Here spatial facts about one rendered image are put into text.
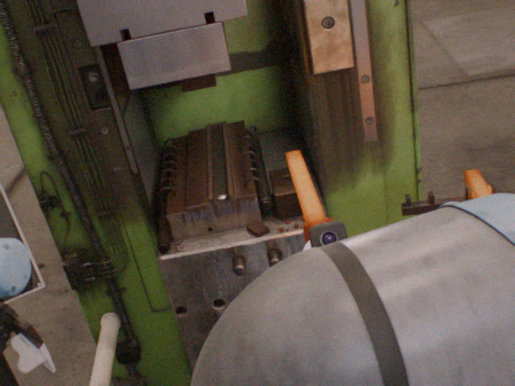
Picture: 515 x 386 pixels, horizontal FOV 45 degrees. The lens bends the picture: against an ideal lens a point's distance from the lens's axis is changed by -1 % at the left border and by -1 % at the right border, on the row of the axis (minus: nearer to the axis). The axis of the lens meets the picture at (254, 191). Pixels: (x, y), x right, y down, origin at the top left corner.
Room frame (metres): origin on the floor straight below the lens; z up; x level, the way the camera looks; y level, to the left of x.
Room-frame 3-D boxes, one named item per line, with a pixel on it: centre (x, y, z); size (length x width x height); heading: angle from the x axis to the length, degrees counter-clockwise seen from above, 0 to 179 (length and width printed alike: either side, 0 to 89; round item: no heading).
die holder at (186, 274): (1.39, 0.04, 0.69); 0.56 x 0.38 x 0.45; 179
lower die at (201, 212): (1.38, 0.09, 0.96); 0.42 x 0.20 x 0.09; 179
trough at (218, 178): (1.38, 0.07, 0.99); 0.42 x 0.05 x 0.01; 179
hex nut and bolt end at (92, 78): (1.33, 0.29, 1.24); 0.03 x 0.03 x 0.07; 89
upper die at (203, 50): (1.38, 0.09, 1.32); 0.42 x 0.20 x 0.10; 179
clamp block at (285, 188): (1.23, -0.08, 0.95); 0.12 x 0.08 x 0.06; 179
